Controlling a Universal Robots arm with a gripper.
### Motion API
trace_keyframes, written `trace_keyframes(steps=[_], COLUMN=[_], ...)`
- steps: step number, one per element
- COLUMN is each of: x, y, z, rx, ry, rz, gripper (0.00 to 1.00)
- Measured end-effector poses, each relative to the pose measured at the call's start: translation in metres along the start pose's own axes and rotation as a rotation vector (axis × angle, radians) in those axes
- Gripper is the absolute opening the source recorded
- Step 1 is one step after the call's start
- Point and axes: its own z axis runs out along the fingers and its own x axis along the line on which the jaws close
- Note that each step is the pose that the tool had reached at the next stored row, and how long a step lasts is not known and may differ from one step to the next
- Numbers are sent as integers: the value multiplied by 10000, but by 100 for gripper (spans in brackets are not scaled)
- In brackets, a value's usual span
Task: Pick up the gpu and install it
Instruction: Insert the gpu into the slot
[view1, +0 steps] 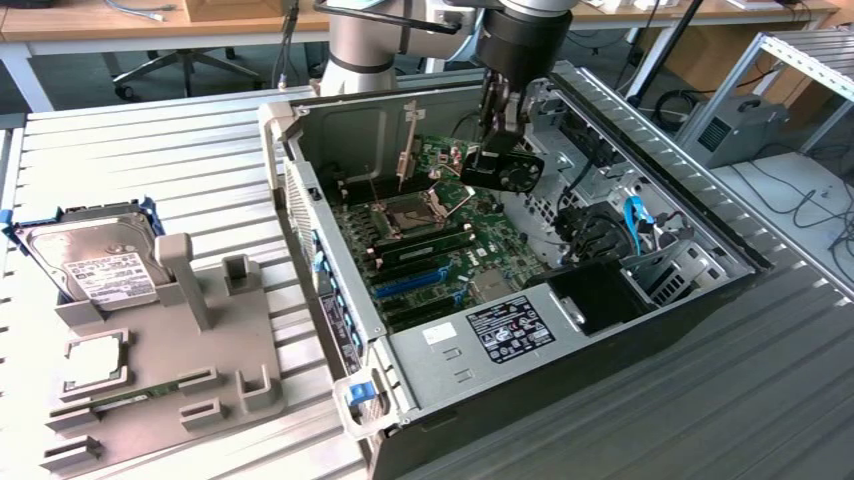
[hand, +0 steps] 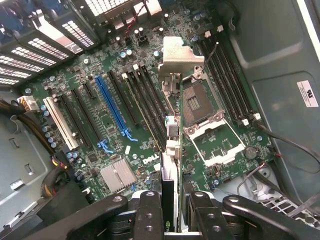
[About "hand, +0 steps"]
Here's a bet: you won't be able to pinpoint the open black PC case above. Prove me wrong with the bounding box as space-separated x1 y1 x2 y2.
0 0 320 240

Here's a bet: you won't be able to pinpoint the blue expansion slot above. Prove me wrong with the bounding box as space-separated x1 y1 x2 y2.
94 74 139 143

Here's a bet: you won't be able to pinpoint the thin locking lever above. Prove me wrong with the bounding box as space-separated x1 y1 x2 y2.
201 41 220 71

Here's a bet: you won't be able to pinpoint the metal socket cover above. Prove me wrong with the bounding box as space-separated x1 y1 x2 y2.
184 116 248 169

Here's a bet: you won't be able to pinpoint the green motherboard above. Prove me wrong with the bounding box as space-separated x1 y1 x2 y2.
18 0 283 201

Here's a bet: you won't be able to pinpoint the white label sticker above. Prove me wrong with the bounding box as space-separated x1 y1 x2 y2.
296 79 320 108

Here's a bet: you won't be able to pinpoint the short black expansion slot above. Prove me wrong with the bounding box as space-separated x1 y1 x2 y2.
83 81 98 100

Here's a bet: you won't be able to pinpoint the coin cell battery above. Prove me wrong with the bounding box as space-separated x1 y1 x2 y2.
243 146 258 161

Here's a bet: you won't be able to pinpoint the black RAM slot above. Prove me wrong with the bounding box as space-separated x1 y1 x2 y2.
203 32 250 126
199 39 245 126
136 65 169 136
216 24 262 121
211 29 255 122
128 70 168 151

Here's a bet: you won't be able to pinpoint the black yellow power wires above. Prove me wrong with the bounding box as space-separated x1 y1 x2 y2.
0 98 69 199

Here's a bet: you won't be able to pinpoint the white expansion slot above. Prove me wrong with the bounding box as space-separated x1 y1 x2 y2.
42 96 80 151

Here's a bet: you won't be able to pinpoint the silver chipset heatsink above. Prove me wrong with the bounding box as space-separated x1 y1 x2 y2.
99 157 138 194

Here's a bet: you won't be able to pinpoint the black wire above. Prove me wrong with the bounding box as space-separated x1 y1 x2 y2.
252 119 320 174

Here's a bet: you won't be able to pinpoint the CPU socket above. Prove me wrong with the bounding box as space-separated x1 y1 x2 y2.
181 74 226 129

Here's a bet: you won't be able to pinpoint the white power connector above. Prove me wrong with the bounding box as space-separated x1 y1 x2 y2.
16 95 40 113

